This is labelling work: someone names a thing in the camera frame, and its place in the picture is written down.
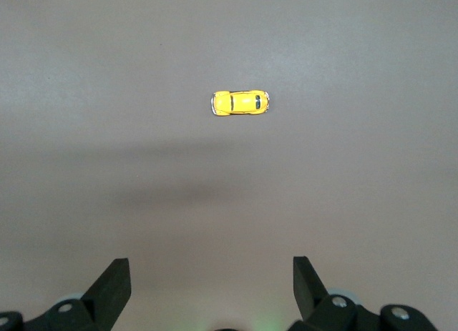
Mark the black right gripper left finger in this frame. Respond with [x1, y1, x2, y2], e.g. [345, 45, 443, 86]
[0, 258, 132, 331]

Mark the yellow beetle toy car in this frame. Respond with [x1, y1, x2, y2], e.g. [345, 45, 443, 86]
[210, 89, 271, 117]

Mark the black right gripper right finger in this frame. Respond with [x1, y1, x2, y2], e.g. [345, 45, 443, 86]
[288, 255, 439, 331]

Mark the brown table mat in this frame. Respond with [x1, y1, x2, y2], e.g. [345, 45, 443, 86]
[0, 0, 458, 331]

